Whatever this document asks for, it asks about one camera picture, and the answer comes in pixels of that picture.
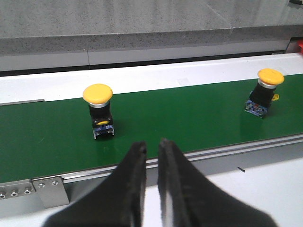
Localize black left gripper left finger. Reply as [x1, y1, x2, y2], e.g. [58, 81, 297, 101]
[44, 141, 147, 227]

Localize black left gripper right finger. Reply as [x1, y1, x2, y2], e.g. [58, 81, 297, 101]
[158, 139, 276, 227]

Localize yellow mushroom push button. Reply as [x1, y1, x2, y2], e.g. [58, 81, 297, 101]
[83, 84, 115, 140]
[244, 68, 285, 118]

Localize green conveyor belt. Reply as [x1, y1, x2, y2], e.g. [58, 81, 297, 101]
[0, 74, 303, 183]

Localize grey stone counter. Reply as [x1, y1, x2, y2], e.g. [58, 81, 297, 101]
[0, 0, 303, 75]

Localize red plastic bin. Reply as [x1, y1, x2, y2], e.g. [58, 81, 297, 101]
[297, 40, 303, 54]

